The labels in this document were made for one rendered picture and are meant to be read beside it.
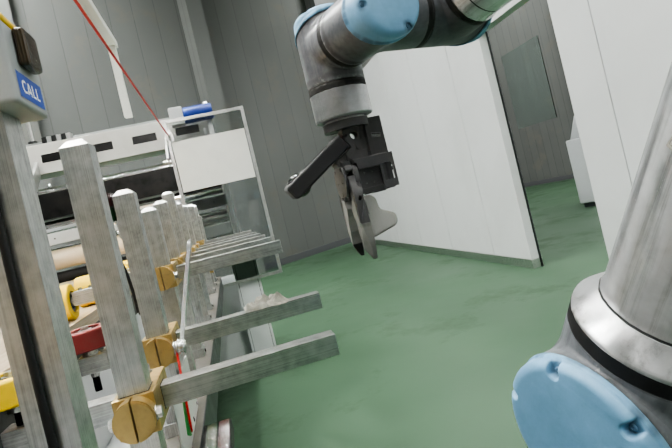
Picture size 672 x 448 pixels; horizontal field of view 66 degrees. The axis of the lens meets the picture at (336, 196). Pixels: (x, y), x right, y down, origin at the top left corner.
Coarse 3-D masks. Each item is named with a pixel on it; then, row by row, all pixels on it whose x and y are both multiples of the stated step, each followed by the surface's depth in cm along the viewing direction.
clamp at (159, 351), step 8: (176, 328) 96; (160, 336) 88; (168, 336) 88; (176, 336) 93; (144, 344) 87; (152, 344) 86; (160, 344) 86; (168, 344) 86; (152, 352) 85; (160, 352) 86; (168, 352) 86; (152, 360) 85; (160, 360) 86; (168, 360) 86; (176, 360) 88; (152, 368) 86
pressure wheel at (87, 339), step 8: (80, 328) 91; (88, 328) 91; (96, 328) 89; (72, 336) 87; (80, 336) 88; (88, 336) 88; (96, 336) 89; (80, 344) 87; (88, 344) 88; (96, 344) 89; (104, 344) 90; (80, 352) 87; (88, 352) 90; (96, 352) 91; (96, 376) 91; (96, 384) 91
